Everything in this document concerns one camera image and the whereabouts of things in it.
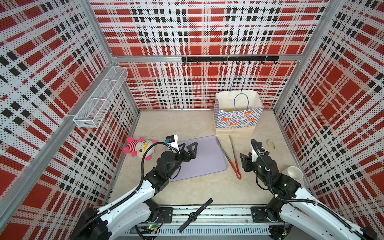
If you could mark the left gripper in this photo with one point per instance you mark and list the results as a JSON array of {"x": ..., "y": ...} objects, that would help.
[{"x": 192, "y": 154}]

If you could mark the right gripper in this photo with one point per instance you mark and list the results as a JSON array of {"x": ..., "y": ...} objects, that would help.
[{"x": 246, "y": 162}]

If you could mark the red handled metal tongs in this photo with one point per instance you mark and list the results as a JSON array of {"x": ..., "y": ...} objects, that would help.
[{"x": 227, "y": 146}]

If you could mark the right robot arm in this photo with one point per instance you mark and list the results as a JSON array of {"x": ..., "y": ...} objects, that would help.
[{"x": 295, "y": 205}]

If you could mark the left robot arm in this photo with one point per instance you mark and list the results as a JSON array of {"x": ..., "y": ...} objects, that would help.
[{"x": 136, "y": 206}]

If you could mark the blue checkered paper bag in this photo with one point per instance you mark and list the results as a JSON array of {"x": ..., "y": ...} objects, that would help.
[{"x": 237, "y": 112}]

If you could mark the lilac tray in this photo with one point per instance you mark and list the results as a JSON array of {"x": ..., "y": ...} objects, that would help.
[{"x": 210, "y": 159}]

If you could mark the white cup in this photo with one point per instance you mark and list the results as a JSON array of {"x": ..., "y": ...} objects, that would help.
[{"x": 295, "y": 173}]

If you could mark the pink striped plush toy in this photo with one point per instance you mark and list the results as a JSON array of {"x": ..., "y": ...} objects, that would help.
[{"x": 137, "y": 147}]

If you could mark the black wristwatch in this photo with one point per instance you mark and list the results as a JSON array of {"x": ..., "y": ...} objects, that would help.
[{"x": 194, "y": 215}]

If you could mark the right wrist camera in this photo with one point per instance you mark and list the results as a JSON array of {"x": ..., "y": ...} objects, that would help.
[{"x": 257, "y": 150}]

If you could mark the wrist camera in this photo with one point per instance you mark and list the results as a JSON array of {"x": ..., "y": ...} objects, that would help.
[
  {"x": 257, "y": 150},
  {"x": 172, "y": 143}
]

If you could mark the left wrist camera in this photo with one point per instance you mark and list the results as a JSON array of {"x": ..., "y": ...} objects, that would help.
[{"x": 172, "y": 143}]

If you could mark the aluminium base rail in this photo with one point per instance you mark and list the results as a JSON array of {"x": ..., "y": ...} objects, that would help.
[{"x": 215, "y": 220}]

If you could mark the black hook rail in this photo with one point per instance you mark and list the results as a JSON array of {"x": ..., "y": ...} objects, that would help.
[{"x": 260, "y": 59}]

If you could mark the white wire mesh basket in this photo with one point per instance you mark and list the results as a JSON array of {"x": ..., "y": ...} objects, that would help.
[{"x": 94, "y": 110}]

